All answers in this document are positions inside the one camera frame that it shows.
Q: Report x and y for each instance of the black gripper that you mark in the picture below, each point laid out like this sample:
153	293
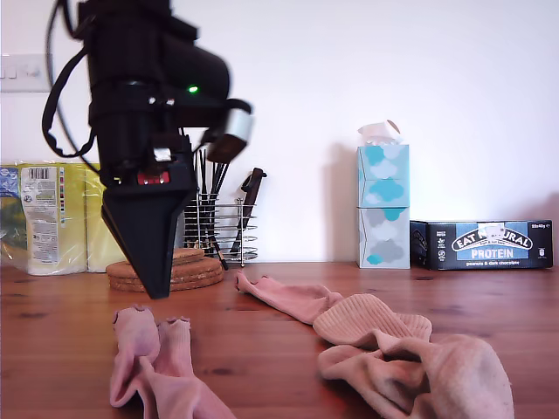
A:
122	144

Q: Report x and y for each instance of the pink frilly cuff sock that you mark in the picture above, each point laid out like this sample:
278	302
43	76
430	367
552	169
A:
148	375
297	297

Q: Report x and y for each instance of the cream ribbed sock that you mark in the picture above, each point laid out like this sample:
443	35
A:
358	323
417	326

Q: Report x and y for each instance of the square cork coaster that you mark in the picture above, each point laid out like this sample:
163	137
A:
192	263
190	254

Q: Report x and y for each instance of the green kitchen roll pack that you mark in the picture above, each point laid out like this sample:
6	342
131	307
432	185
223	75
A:
43	218

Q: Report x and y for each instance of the round cork trivet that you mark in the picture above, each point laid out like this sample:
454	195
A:
201	280
196	288
201	270

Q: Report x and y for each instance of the small black brown pen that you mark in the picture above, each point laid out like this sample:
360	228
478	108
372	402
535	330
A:
222	259

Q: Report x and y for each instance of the blue cloud tissue box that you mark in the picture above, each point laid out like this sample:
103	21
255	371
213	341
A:
384	174

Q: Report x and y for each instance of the white tissue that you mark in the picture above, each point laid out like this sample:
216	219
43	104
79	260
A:
375	133

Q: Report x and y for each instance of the dark protein bar box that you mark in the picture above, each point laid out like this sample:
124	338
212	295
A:
480	244

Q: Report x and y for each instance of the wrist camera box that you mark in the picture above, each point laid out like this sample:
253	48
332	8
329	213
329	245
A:
236	131

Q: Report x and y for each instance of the white light switch plate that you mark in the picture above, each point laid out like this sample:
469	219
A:
17	74

